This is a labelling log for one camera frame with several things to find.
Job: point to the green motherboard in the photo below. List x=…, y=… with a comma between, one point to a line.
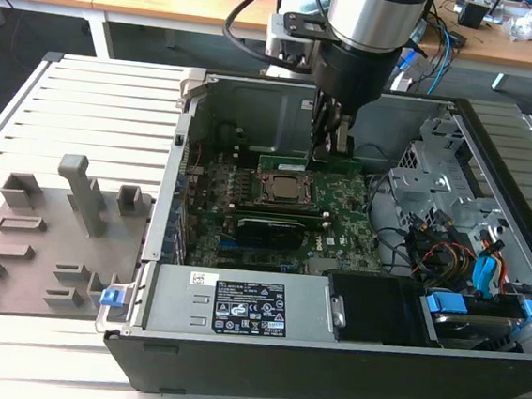
x=340, y=207

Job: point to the grey power supply with label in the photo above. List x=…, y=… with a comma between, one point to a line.
x=180, y=304

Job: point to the grey parts rack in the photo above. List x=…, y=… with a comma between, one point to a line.
x=54, y=245

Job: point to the tall black box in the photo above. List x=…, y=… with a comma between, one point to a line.
x=431, y=8

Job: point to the black graphics card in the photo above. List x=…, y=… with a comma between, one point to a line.
x=270, y=233

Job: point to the hard disk in blue carrier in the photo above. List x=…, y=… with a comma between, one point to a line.
x=444, y=302

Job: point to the black plastic shroud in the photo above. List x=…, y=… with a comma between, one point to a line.
x=373, y=309

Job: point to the white power strip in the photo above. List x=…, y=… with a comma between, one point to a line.
x=403, y=81

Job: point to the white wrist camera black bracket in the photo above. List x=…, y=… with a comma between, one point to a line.
x=281, y=36

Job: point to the small black device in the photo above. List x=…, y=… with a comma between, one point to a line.
x=474, y=14

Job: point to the white sticker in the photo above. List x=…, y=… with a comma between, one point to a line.
x=306, y=105

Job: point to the CPU socket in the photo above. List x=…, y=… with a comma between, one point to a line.
x=259, y=184

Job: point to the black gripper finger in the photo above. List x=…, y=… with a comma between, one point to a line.
x=342, y=138
x=320, y=120

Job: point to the silver CPU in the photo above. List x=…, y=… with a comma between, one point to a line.
x=288, y=187

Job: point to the open black PC case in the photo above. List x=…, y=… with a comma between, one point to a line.
x=324, y=379

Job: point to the metal drive cage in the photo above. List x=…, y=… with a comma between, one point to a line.
x=418, y=186

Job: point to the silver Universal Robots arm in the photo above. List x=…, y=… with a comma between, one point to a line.
x=373, y=12

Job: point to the green RAM stick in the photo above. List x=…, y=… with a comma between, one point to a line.
x=288, y=164

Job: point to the blue case latch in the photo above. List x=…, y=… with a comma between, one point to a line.
x=112, y=298

